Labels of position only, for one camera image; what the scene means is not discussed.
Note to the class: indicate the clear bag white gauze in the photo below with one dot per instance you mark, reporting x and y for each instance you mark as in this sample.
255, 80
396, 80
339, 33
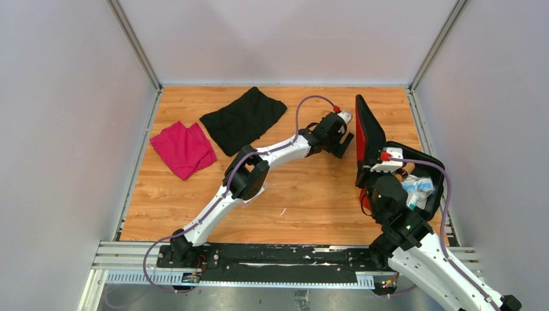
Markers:
264, 188

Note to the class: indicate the aluminium frame rail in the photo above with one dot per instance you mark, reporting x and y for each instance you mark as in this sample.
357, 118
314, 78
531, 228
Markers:
123, 274

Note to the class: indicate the brown bottle orange cap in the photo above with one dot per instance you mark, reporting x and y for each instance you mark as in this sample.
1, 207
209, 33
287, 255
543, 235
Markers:
401, 174

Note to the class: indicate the red black medicine kit case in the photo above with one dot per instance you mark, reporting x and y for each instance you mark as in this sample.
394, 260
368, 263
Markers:
371, 141

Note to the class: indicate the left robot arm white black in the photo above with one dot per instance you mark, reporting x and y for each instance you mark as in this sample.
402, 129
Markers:
245, 176

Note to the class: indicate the clear bag blue items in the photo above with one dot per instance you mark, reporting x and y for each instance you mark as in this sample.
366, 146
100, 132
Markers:
416, 184

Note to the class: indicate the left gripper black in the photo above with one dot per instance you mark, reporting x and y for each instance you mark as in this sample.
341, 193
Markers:
341, 148

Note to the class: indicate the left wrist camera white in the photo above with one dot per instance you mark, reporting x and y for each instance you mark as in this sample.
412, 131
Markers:
346, 116

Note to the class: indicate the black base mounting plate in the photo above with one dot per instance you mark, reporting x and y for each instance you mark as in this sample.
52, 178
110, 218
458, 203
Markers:
287, 264

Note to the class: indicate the black cloth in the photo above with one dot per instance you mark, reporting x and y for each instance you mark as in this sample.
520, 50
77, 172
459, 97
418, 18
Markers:
243, 121

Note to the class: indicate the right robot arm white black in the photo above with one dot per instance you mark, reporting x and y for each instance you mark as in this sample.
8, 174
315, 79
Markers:
408, 245

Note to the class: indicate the pink cloth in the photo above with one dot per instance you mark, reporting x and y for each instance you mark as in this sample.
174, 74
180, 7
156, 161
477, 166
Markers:
184, 149

